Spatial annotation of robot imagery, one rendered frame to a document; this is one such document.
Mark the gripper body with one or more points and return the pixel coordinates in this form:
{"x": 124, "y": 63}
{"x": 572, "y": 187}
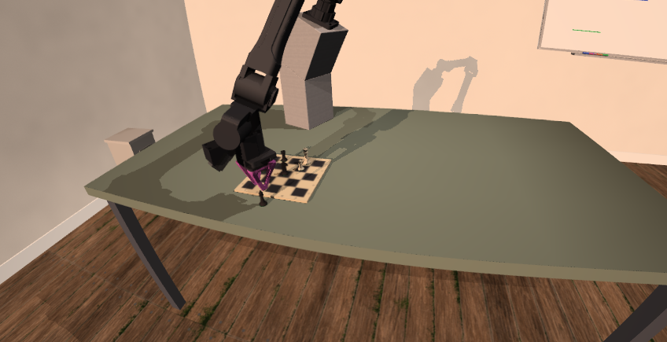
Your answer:
{"x": 266, "y": 155}

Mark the tan and black chessboard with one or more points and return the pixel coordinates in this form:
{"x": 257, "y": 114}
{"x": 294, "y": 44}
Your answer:
{"x": 296, "y": 186}

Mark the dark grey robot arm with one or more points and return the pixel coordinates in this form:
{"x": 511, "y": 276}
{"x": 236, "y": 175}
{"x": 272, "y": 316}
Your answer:
{"x": 266, "y": 56}

